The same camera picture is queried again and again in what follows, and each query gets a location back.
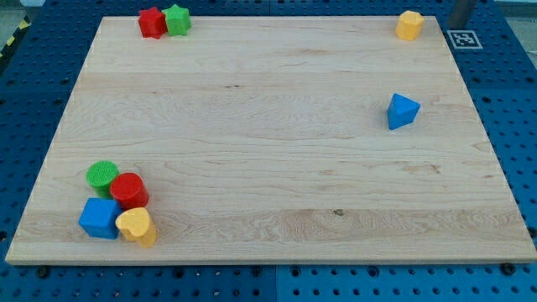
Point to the green star block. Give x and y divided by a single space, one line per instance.
177 20

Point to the red star block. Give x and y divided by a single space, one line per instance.
152 23

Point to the yellow hexagon block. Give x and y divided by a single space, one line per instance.
409 26

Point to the light wooden board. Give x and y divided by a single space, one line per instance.
265 140

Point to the blue triangle block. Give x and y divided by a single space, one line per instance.
401 111

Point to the red cylinder block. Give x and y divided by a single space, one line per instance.
129 190

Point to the yellow heart block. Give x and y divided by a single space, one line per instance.
137 225

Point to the green cylinder block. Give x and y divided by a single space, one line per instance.
100 175

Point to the blue cube block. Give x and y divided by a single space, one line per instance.
98 218

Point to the white fiducial marker tag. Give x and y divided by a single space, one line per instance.
464 39

